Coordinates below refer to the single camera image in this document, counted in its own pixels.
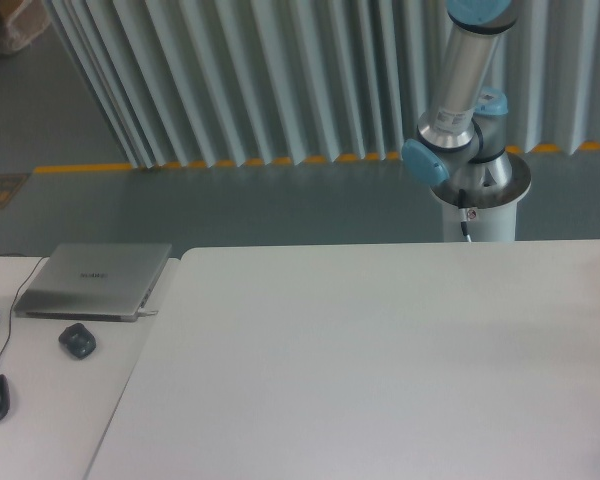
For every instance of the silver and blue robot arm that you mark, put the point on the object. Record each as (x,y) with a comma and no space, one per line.
(455,130)

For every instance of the silver closed laptop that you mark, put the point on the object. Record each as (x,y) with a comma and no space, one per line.
(95,281)

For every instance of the white folding screen partition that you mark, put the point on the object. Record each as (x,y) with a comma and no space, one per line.
(216,82)

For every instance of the black earbuds case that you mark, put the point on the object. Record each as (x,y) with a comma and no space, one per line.
(78,341)

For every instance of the wrapped cardboard boxes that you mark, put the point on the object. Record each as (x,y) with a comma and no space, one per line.
(21,22)

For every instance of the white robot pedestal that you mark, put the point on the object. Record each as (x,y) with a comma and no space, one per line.
(480,201)

